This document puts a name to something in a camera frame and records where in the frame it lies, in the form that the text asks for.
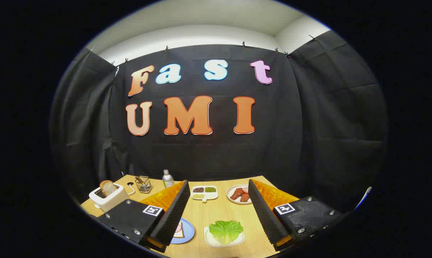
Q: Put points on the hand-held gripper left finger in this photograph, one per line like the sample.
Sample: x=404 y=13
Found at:
x=172 y=215

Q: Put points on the square white bread slice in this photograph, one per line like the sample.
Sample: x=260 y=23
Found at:
x=179 y=234

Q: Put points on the green beans pile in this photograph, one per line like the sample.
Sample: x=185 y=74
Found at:
x=210 y=189

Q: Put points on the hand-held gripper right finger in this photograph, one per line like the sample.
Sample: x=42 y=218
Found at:
x=264 y=215

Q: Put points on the brown meat piece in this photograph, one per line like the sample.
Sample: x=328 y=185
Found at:
x=236 y=194
x=245 y=198

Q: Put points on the white divided dish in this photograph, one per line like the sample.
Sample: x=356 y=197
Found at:
x=210 y=195

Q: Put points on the green lettuce leaf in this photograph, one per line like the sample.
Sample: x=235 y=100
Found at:
x=226 y=231

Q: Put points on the silver bottle green label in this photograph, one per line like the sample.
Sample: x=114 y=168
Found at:
x=167 y=181

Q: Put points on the toasted bread slice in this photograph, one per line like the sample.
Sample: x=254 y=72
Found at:
x=108 y=188

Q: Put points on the black backdrop cloth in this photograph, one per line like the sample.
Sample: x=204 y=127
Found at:
x=216 y=157

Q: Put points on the dark beans pile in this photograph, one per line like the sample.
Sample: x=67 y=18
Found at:
x=198 y=189

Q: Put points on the brown utensils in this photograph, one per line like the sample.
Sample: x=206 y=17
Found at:
x=140 y=178

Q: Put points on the white rounded square plate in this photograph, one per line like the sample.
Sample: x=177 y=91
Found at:
x=210 y=242

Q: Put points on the round pink ham slice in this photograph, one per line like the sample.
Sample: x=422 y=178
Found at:
x=179 y=227

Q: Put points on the blue plate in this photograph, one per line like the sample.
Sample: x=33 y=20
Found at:
x=188 y=231

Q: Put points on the white toaster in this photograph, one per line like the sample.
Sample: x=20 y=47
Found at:
x=112 y=203

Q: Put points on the white oval plate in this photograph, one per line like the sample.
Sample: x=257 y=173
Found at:
x=230 y=195

